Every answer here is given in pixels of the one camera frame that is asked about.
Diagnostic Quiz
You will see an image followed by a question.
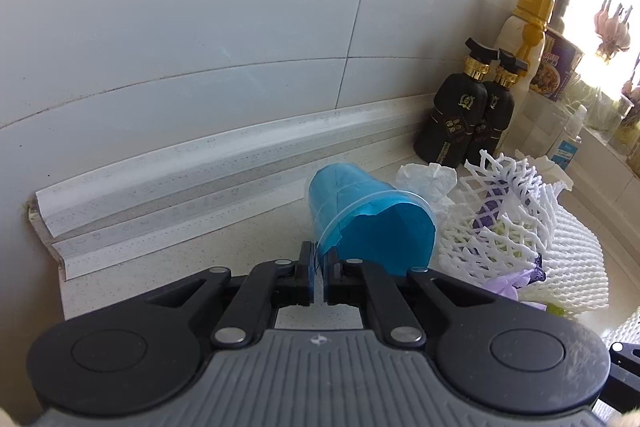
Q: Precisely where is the clear bottle with blue label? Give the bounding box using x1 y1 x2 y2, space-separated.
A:
546 104 589 174

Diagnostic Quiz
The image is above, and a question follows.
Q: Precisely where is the hanging garlic bunch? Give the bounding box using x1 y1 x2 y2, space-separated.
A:
592 0 634 64

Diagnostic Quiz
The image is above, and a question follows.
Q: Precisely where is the large white tissue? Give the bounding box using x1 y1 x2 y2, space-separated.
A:
396 162 458 214

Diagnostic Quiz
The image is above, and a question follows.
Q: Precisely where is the white foam fruit net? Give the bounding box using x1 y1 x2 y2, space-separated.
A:
439 149 575 304
599 307 640 349
520 202 612 319

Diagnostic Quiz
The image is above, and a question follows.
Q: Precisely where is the clear plastic container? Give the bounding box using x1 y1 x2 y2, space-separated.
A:
509 97 572 158

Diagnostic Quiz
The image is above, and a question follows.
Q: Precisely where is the glass jar with sprouts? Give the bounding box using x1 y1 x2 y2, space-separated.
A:
565 74 619 132
607 94 640 158

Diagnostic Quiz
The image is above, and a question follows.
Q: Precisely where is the glass jar with dark lid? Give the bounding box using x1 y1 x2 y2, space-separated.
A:
542 0 572 34

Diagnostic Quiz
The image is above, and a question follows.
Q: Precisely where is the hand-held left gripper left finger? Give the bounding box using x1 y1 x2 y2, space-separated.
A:
146 242 319 350

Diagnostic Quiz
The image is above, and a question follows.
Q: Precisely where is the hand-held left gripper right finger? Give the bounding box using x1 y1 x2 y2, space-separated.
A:
323 252 501 350

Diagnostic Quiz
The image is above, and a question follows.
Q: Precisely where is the black bottle with gold cap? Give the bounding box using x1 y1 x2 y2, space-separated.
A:
413 38 493 168
462 49 529 164

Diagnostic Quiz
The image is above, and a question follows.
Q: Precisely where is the purple plastic bag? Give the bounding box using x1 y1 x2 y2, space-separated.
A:
472 187 548 304

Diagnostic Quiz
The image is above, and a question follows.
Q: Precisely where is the white bottle with yellow cap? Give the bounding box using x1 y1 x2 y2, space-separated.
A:
492 0 557 108

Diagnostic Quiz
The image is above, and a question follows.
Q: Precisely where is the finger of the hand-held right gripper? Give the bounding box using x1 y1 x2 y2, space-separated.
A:
607 341 640 414

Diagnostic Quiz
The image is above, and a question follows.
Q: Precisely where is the blue plastic cup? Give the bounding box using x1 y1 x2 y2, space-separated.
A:
306 163 437 279

